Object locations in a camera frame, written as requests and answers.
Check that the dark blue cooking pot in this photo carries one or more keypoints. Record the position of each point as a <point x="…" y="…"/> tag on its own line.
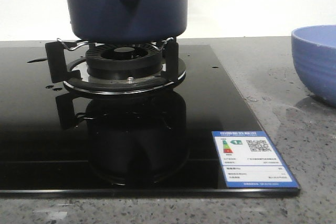
<point x="127" y="21"/>

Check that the light blue bowl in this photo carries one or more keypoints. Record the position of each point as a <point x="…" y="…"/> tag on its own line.
<point x="313" y="53"/>

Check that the black pot support grate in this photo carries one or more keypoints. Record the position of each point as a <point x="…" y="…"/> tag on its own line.
<point x="67" y="64"/>

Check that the black gas burner head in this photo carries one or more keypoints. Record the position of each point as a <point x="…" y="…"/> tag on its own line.
<point x="122" y="61"/>

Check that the blue energy label sticker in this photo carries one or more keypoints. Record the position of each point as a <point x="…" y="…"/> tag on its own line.
<point x="248" y="159"/>

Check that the black glass gas cooktop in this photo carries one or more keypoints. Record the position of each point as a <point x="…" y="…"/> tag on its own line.
<point x="58" y="143"/>

